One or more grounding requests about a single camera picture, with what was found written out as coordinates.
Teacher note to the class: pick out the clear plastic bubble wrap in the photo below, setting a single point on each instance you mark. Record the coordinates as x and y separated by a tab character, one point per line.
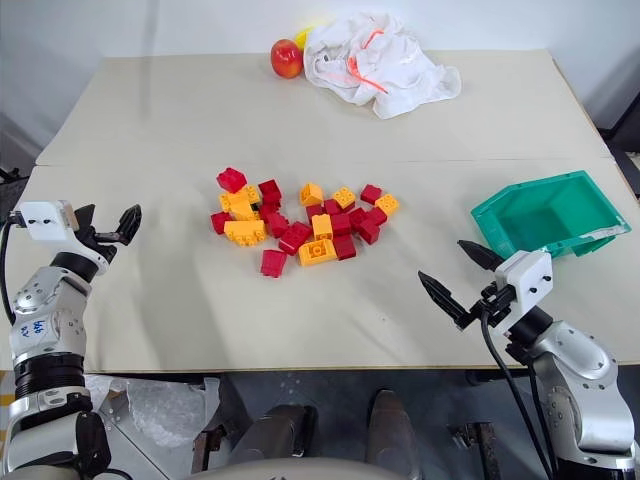
160	405

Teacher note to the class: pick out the rusty metal bracket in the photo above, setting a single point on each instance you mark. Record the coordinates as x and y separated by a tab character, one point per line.
477	447
207	445

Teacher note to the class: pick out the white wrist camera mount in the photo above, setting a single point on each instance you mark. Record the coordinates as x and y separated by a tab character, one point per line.
44	220
527	277

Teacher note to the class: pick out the green plastic bin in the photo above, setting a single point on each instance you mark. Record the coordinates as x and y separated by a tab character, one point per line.
545	215

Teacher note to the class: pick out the dark rounded shape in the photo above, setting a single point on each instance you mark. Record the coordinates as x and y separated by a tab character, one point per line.
277	430
391	425

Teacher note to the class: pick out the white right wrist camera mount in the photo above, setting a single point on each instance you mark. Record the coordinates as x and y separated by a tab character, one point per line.
527	277

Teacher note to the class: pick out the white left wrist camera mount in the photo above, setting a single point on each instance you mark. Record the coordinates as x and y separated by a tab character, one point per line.
44	220

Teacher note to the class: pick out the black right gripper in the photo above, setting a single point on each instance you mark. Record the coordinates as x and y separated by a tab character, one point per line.
492	305

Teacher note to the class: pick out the red apple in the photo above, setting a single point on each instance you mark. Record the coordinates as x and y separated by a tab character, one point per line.
287	59

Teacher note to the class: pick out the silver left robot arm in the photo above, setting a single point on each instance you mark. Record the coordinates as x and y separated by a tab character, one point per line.
47	320

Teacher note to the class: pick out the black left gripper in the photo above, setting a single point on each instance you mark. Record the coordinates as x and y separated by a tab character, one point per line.
95	236

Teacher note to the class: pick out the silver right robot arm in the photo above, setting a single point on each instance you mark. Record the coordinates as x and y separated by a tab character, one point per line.
575	380

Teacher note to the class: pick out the yellow fruit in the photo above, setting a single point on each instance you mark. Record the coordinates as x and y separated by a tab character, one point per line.
303	36

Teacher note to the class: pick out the black metal frame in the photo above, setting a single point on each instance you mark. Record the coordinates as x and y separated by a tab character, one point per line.
622	145

